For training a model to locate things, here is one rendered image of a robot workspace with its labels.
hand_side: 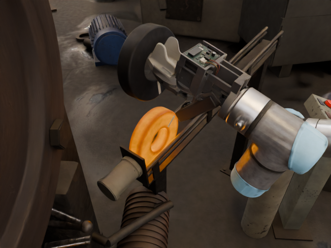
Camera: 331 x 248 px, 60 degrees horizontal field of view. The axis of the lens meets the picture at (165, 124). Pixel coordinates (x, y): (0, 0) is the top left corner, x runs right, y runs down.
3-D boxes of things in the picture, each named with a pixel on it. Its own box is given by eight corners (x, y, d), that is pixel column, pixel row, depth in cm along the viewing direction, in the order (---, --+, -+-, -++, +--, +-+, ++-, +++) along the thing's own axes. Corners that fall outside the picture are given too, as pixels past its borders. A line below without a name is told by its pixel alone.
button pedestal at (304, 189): (276, 244, 123) (329, 139, 83) (264, 197, 141) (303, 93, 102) (314, 246, 122) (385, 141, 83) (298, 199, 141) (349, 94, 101)
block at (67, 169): (43, 259, 62) (2, 191, 47) (55, 226, 68) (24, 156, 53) (91, 262, 62) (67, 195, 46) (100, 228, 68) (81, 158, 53)
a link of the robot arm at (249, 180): (275, 173, 62) (304, 142, 54) (254, 209, 55) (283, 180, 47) (244, 151, 64) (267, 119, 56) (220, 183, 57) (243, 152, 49)
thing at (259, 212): (242, 238, 125) (271, 155, 92) (239, 214, 134) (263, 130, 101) (270, 239, 125) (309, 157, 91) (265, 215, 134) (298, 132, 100)
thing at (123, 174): (99, 192, 67) (93, 177, 63) (126, 166, 72) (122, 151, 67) (117, 205, 64) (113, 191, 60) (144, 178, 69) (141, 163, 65)
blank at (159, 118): (147, 168, 78) (156, 173, 76) (117, 154, 64) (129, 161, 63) (175, 118, 80) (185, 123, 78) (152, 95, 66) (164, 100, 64)
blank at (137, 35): (107, 44, 50) (120, 48, 48) (162, 10, 58) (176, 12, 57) (125, 110, 61) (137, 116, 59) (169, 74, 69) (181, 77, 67)
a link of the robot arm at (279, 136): (292, 187, 46) (324, 158, 40) (236, 146, 50) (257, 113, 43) (307, 160, 51) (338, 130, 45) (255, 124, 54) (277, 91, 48)
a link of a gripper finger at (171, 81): (164, 58, 56) (199, 82, 53) (162, 65, 57) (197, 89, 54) (148, 68, 53) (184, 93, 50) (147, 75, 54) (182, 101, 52)
